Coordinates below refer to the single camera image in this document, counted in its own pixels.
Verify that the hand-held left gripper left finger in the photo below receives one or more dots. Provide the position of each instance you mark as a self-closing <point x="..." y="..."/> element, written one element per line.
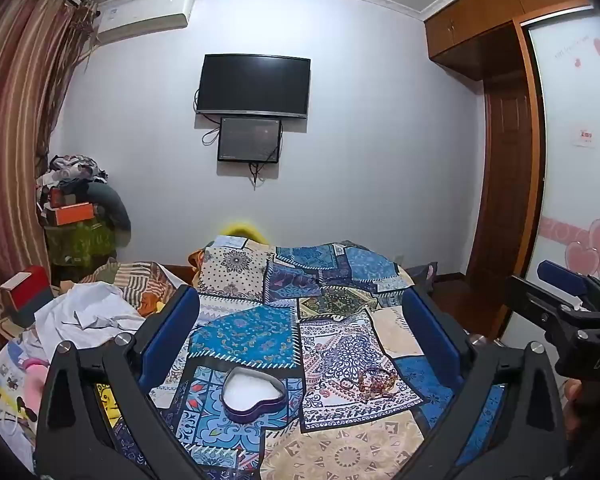
<point x="172" y="335"/>

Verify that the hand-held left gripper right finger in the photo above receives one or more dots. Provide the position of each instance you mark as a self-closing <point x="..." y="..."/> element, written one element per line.
<point x="432" y="335"/>

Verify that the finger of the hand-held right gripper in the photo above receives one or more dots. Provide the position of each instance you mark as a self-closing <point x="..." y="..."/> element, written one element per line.
<point x="560" y="277"/>
<point x="535" y="300"/>

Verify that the purple heart-shaped tin box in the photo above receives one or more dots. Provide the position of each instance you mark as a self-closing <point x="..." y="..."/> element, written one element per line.
<point x="254" y="395"/>

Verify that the person's right hand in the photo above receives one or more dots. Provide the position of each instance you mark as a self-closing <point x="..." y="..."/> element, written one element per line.
<point x="572" y="405"/>

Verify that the striped orange blanket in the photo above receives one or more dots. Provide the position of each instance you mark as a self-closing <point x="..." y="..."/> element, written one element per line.
<point x="145" y="280"/>

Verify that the orange cloth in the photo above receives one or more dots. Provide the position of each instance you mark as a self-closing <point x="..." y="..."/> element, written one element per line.
<point x="196" y="262"/>

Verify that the white cloth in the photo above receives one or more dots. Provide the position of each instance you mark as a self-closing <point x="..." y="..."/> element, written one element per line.
<point x="85" y="315"/>

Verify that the yellow printed sheet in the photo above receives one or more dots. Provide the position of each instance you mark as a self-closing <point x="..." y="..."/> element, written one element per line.
<point x="107" y="405"/>

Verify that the brown wooden door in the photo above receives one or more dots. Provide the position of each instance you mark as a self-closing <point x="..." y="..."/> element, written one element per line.
<point x="505" y="185"/>

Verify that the patchwork blanket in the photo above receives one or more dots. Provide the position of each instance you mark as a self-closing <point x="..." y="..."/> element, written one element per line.
<point x="290" y="320"/>

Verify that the yellow pillow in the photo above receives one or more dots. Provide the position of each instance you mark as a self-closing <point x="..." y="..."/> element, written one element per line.
<point x="242" y="230"/>

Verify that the grey-green bag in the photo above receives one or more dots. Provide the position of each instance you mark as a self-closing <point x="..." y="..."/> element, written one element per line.
<point x="112" y="210"/>

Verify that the paper notice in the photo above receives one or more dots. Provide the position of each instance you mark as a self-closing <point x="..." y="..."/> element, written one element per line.
<point x="584" y="136"/>

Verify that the pink soft item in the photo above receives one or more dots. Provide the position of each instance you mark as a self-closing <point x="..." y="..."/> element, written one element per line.
<point x="36" y="380"/>

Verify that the red box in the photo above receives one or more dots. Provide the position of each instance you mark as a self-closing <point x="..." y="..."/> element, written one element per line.
<point x="27" y="287"/>

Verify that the orange box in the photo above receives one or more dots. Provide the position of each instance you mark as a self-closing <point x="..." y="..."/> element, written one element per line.
<point x="72" y="214"/>

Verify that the printed paper sheets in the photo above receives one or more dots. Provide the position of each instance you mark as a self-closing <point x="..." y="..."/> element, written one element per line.
<point x="5" y="385"/>

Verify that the pile of clothes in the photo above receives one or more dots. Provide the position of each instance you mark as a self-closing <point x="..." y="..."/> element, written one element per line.
<point x="72" y="172"/>

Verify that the striped brown curtain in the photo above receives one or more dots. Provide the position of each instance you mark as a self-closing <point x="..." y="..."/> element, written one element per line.
<point x="15" y="135"/>

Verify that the wooden overhead cabinet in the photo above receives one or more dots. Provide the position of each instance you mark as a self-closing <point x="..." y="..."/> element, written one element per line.
<point x="470" y="20"/>

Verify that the white air conditioner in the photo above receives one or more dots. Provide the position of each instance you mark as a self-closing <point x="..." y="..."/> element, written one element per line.
<point x="140" y="17"/>

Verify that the small black wall screen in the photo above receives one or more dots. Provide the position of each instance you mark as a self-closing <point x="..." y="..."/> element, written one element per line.
<point x="250" y="139"/>

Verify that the black wall television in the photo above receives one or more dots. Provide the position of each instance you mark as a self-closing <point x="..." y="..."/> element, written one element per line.
<point x="252" y="85"/>

